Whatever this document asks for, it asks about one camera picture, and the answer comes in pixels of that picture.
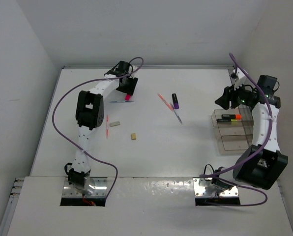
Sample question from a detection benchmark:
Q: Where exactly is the pink black highlighter marker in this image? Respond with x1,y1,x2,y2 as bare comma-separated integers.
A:
125,94,131,101

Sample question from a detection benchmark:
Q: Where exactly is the yellow black highlighter marker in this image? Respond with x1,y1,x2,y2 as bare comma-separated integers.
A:
217,118,239,123

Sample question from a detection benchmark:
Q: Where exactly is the orange black highlighter marker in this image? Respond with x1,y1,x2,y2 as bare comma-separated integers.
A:
221,114,242,120

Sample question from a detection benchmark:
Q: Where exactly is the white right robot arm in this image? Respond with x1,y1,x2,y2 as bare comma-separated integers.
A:
212,73,288,190

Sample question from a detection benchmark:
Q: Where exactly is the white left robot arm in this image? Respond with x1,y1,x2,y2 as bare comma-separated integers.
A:
67,61,138,191

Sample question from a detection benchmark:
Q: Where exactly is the blue ballpoint pen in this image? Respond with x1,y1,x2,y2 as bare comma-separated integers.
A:
109,100,135,103

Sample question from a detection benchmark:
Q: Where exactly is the clear plastic organizer tray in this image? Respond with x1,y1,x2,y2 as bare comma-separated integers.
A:
211,107,253,155

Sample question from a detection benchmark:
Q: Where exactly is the pink double-ended pen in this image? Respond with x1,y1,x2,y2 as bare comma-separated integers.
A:
106,115,109,139

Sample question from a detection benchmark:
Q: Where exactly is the grey white eraser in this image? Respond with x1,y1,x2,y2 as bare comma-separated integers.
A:
109,121,120,127

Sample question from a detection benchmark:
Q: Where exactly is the orange double-ended pen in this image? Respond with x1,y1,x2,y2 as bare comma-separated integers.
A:
157,93,174,111

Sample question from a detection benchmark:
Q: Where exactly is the purple black highlighter marker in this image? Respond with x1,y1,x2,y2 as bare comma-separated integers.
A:
172,93,179,109

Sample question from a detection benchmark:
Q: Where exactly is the purple double-ended pen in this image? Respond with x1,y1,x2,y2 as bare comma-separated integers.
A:
170,103,183,125

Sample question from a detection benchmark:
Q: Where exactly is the tan eraser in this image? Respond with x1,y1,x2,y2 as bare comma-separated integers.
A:
131,133,136,140

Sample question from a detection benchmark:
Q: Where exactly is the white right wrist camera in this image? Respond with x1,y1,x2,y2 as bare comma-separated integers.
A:
231,68,247,90

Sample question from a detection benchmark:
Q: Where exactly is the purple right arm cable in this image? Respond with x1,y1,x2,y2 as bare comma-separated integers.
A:
199,52,273,206

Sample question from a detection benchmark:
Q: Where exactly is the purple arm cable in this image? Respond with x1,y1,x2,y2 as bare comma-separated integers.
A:
199,52,273,206
52,57,144,200

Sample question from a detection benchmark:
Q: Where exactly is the aluminium frame rail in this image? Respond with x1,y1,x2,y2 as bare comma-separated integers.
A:
62,65,234,70

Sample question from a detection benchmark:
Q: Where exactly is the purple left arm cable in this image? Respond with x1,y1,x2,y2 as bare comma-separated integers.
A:
52,57,144,200

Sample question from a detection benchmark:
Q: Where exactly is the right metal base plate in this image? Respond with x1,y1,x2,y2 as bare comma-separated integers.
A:
193,177,239,198

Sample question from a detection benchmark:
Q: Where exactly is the metal base plate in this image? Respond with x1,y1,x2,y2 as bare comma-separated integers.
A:
61,177,107,198
193,177,239,198

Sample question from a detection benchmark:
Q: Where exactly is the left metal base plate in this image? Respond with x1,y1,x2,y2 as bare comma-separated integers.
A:
61,177,107,198

